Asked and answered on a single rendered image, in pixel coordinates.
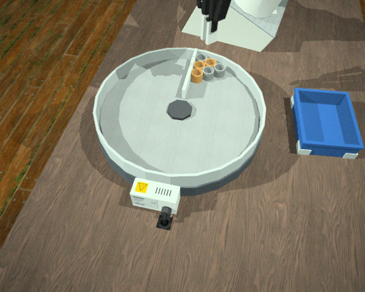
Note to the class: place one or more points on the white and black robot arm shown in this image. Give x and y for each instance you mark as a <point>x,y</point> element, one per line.
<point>259,8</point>

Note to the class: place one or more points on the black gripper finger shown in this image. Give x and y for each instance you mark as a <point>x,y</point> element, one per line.
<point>217,12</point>
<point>204,6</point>

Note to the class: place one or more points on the grey metal bushing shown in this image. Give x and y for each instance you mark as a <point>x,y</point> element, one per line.
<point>219,70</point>
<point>201,57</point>
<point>208,73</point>

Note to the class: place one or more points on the bronze bushing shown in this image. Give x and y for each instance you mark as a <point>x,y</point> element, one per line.
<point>194,77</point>
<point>210,61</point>
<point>199,64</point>

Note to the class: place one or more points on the blue open crate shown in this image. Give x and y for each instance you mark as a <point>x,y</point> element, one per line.
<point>330,123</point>

